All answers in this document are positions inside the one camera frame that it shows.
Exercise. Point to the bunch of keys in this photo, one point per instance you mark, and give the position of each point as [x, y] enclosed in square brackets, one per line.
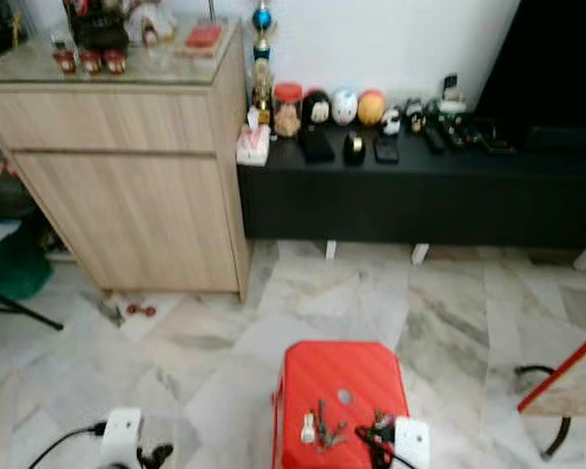
[322, 427]

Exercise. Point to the red plastic stool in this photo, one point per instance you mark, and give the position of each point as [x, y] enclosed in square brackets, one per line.
[342, 371]

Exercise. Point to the red dumbbell toy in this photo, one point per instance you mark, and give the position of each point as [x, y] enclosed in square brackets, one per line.
[141, 311]

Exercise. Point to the marble top table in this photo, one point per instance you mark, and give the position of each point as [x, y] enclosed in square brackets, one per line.
[571, 386]

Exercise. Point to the black tv console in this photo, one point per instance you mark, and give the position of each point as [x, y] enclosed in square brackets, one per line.
[420, 195]

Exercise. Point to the light wooden cabinet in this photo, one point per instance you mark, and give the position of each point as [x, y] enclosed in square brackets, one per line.
[137, 186]

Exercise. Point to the black phone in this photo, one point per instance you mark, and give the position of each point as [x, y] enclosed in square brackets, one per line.
[387, 149]

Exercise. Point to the black computer mouse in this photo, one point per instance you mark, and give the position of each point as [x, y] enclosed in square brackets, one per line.
[355, 149]

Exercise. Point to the black wallet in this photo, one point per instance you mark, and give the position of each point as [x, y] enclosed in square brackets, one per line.
[316, 145]

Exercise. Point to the black remote control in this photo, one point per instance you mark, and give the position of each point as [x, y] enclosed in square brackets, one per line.
[434, 139]

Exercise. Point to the small panda figurine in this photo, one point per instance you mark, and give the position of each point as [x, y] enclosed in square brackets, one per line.
[391, 121]

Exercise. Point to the pink white tissue box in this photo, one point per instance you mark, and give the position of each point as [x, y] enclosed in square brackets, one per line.
[253, 144]

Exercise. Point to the small dark figurine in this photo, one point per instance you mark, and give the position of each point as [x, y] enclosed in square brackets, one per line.
[414, 115]

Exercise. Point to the orange ball figurine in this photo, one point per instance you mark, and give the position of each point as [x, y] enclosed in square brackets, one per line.
[371, 106]

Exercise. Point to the white helmet figurine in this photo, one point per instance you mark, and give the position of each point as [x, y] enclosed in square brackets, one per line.
[345, 106]

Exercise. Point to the black helmet figurine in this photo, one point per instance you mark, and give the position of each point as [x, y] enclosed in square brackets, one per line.
[317, 107]

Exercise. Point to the red lid jar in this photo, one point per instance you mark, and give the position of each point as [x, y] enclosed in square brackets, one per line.
[289, 109]

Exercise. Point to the white green device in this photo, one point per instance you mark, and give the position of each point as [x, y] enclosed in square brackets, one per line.
[452, 98]

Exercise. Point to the gold trophy blue ball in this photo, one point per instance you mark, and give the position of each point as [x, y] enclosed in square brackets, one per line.
[263, 54]

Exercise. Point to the red flat box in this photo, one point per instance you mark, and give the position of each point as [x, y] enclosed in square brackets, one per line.
[204, 37]

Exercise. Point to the black red figurine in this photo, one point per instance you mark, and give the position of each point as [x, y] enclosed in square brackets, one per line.
[103, 37]

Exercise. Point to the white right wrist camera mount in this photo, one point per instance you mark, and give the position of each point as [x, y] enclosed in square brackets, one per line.
[412, 444]

